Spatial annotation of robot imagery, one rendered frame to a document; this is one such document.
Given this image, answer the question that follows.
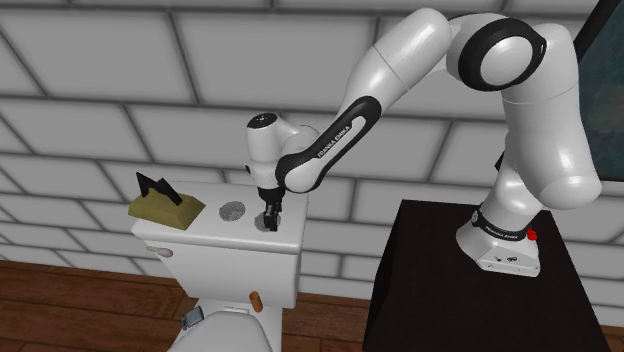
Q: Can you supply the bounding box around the grey round disc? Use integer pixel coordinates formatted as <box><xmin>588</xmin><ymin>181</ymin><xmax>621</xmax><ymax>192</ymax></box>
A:
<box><xmin>218</xmin><ymin>200</ymin><xmax>247</xmax><ymax>223</ymax></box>
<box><xmin>253</xmin><ymin>211</ymin><xmax>282</xmax><ymax>234</ymax></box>

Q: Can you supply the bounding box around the dark framed wall picture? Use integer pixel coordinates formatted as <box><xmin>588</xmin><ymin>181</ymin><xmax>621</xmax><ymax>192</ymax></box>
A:
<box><xmin>572</xmin><ymin>0</ymin><xmax>624</xmax><ymax>184</ymax></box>

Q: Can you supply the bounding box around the white toilet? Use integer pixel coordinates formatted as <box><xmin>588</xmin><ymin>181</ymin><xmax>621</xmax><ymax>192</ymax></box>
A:
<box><xmin>130</xmin><ymin>179</ymin><xmax>311</xmax><ymax>352</ymax></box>

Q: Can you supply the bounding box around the small grey blue box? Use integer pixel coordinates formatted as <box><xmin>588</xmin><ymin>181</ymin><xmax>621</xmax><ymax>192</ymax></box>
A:
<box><xmin>180</xmin><ymin>306</ymin><xmax>205</xmax><ymax>332</ymax></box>

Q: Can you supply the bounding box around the black robot stand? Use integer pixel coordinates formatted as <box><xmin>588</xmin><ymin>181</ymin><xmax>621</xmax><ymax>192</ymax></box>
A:
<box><xmin>362</xmin><ymin>198</ymin><xmax>613</xmax><ymax>352</ymax></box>

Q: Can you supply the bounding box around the olive tissue box black tissue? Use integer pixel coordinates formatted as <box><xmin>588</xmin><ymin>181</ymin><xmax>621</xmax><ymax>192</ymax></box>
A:
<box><xmin>127</xmin><ymin>171</ymin><xmax>207</xmax><ymax>232</ymax></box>

